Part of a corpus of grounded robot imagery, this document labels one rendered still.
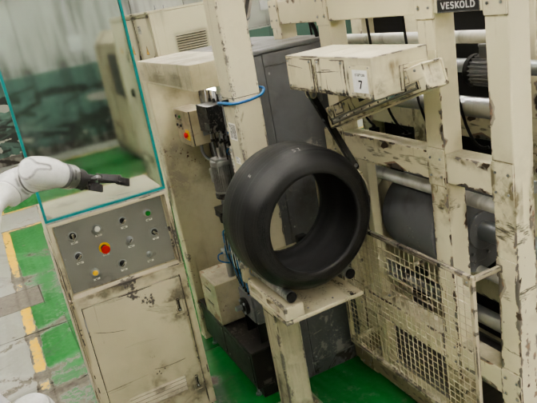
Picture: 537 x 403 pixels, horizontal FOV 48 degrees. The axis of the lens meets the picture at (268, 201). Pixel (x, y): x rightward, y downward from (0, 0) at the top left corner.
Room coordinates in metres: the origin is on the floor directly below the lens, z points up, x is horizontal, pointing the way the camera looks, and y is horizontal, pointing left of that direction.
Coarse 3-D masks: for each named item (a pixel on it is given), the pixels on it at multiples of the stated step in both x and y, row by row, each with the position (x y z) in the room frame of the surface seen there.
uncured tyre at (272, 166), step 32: (256, 160) 2.28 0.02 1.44; (288, 160) 2.17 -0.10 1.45; (320, 160) 2.20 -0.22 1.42; (256, 192) 2.12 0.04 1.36; (320, 192) 2.51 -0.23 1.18; (352, 192) 2.25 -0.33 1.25; (224, 224) 2.26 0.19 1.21; (256, 224) 2.08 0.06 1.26; (320, 224) 2.49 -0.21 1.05; (352, 224) 2.38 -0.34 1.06; (256, 256) 2.08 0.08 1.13; (288, 256) 2.41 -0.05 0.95; (320, 256) 2.40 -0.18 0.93; (352, 256) 2.23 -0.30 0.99; (288, 288) 2.14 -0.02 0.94
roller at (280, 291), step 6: (252, 270) 2.43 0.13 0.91; (258, 276) 2.37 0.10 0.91; (264, 282) 2.32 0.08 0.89; (276, 288) 2.22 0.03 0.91; (282, 288) 2.19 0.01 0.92; (282, 294) 2.17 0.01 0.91; (288, 294) 2.13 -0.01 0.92; (294, 294) 2.14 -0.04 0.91; (288, 300) 2.13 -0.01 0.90; (294, 300) 2.14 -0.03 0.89
